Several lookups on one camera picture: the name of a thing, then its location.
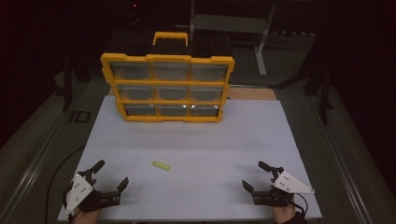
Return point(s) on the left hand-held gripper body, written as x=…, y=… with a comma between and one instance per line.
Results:
x=77, y=191

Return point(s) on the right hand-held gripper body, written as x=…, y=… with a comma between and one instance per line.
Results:
x=289, y=184

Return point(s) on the clear plastic drawer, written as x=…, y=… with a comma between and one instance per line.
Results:
x=204, y=111

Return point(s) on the yellow drawer organizer cabinet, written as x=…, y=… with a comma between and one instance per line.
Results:
x=169, y=83

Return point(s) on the person's left hand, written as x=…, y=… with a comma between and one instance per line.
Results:
x=88, y=216

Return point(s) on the person's right hand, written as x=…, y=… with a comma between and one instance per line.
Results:
x=283, y=214

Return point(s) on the white board sheet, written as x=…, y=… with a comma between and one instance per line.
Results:
x=199, y=143

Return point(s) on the black stand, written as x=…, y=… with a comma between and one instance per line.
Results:
x=323, y=87
x=67, y=84

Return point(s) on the grid of clear drawers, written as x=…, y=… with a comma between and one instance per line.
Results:
x=130, y=71

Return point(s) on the grey metal stand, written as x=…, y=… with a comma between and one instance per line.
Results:
x=261, y=40

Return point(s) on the metal floor rail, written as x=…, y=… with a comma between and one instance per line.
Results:
x=345, y=168
x=34, y=168

